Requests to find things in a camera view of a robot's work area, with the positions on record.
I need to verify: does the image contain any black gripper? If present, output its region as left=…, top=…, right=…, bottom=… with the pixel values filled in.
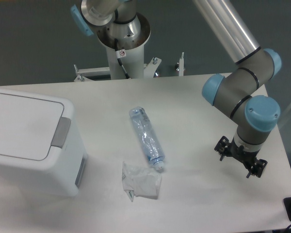
left=214, top=136, right=268, bottom=178

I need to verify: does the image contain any grey trash can push button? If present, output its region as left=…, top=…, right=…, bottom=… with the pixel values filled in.
left=51, top=117, right=71, bottom=148

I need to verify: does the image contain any white plastic trash can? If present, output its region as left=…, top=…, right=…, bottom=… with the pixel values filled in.
left=0, top=88, right=87, bottom=197

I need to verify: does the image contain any white trash can lid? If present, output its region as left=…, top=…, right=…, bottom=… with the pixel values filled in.
left=0, top=93, right=64, bottom=161

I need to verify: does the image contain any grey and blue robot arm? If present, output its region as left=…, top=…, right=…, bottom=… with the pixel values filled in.
left=70, top=0, right=282, bottom=177

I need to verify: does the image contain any crushed clear plastic bottle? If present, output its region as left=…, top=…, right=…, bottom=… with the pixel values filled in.
left=129, top=106, right=165, bottom=172

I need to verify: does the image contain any crumpled white plastic wrapper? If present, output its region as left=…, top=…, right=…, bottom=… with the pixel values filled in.
left=122, top=162, right=162, bottom=202

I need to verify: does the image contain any white metal base frame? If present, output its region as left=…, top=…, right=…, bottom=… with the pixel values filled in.
left=73, top=51, right=186, bottom=82

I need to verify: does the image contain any black cable on pedestal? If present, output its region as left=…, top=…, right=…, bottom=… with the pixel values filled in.
left=113, top=37, right=131, bottom=80

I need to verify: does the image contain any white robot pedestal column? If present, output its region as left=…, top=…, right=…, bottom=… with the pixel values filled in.
left=97, top=13, right=151, bottom=67

